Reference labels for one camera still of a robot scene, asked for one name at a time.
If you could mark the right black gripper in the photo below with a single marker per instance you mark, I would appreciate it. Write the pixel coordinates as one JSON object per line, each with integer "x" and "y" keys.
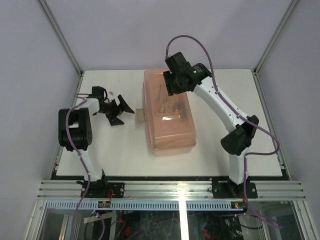
{"x": 171, "y": 89}

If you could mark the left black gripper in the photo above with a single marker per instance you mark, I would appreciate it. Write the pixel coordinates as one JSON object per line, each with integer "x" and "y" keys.
{"x": 113, "y": 119}

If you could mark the pink plastic tool box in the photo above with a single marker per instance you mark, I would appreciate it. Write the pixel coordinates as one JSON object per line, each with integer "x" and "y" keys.
{"x": 168, "y": 133}

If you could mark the orange handled black screwdriver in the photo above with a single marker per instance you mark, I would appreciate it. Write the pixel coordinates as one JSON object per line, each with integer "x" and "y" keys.
{"x": 178, "y": 106}

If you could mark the black yellow screwdriver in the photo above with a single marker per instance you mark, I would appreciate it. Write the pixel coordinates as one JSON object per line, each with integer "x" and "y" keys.
{"x": 162, "y": 106}

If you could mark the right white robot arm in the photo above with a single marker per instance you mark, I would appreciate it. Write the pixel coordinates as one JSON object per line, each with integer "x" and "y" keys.
{"x": 238, "y": 124}

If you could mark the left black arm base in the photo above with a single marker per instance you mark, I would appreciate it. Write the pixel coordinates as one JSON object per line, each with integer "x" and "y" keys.
{"x": 102, "y": 188}

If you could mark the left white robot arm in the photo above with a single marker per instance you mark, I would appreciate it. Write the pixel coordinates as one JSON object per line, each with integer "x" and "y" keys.
{"x": 75, "y": 132}

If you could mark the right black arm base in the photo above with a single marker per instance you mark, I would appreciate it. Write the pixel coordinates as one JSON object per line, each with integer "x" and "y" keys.
{"x": 224, "y": 188}

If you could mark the right aluminium frame post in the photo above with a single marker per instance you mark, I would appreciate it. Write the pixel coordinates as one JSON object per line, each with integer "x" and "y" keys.
{"x": 278, "y": 31}

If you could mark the aluminium frame post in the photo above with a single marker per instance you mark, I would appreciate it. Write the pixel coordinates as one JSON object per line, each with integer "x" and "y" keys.
{"x": 278, "y": 31}
{"x": 59, "y": 34}

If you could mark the aluminium mounting rail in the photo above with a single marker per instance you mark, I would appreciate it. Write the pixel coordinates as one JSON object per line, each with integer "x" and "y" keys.
{"x": 264, "y": 190}

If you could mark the left aluminium frame post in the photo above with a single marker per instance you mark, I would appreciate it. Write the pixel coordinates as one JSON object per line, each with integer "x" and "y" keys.
{"x": 59, "y": 34}

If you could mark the slotted cable duct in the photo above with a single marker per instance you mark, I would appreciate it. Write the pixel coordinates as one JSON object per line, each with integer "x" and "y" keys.
{"x": 144, "y": 205}

